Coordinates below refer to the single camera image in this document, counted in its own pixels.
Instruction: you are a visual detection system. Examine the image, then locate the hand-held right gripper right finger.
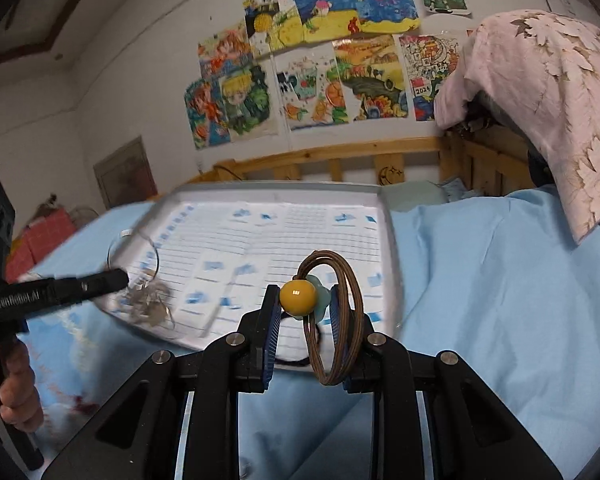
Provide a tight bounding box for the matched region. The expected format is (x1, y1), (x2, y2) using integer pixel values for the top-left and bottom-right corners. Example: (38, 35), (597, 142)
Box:
(327, 285), (563, 480)

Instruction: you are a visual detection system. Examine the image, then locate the grey tray with lined paper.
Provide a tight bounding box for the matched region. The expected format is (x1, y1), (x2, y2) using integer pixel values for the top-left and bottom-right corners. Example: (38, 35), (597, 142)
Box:
(17, 180), (406, 353)

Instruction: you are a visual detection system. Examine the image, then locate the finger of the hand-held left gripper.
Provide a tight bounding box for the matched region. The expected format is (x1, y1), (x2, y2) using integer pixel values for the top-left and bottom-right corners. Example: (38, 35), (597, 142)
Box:
(45, 269), (129, 311)

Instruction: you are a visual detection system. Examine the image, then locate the black hair tie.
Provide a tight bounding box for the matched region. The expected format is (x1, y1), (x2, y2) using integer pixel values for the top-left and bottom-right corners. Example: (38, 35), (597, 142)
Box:
(272, 322), (331, 367)

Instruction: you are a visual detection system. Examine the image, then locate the person's left hand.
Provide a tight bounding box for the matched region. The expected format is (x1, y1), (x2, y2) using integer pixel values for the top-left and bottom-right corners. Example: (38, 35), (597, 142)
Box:
(0, 340), (45, 433)

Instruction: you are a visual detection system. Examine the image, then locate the group of children's wall drawings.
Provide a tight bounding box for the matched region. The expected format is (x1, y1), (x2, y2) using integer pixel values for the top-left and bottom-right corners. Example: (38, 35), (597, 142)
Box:
(184, 0), (468, 151)

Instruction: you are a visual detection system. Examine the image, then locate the brown hair tie yellow bead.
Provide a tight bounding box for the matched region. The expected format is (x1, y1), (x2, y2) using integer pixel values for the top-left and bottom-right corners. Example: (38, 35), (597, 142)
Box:
(279, 249), (365, 387)

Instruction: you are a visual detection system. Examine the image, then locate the pale green pillow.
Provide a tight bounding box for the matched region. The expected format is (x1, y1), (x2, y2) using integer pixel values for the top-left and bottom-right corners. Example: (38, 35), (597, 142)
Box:
(382, 177), (476, 213)

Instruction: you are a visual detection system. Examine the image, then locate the light blue bedsheet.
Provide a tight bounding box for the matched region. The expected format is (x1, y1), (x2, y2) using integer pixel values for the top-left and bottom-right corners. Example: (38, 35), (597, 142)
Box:
(17, 182), (600, 480)

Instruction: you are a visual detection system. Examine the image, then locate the pink floral blanket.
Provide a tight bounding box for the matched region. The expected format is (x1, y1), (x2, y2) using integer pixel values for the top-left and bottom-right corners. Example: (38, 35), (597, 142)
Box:
(434, 9), (600, 245)

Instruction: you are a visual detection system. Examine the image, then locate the small wooden wall door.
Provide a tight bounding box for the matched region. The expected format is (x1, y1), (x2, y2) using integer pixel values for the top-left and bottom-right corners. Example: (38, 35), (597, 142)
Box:
(93, 136), (158, 210)

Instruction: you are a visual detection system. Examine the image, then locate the silver key ring with charms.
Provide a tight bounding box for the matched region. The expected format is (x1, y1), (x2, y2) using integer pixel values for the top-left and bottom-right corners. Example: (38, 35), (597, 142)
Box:
(106, 230), (176, 331)

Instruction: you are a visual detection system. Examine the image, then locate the red box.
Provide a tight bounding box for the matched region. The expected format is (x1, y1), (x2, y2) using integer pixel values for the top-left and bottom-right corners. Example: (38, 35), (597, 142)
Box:
(5, 207), (77, 283)

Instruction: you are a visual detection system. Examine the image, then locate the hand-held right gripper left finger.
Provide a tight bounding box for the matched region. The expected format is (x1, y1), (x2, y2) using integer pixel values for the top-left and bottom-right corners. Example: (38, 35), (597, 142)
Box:
(40, 284), (284, 480)

